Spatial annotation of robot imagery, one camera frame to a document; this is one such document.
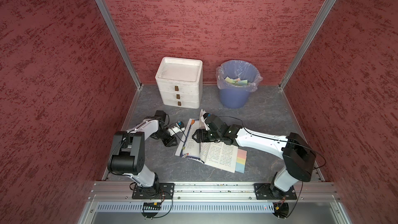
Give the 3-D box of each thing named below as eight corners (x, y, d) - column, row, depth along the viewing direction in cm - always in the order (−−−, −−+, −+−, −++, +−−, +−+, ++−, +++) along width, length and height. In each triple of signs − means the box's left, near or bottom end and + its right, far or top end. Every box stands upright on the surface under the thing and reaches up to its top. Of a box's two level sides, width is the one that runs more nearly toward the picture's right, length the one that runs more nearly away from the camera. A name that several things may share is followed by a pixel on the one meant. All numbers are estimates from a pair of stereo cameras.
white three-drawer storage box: (162, 108, 109) (153, 82, 88) (168, 84, 124) (161, 57, 104) (202, 109, 109) (202, 82, 88) (202, 84, 125) (202, 57, 104)
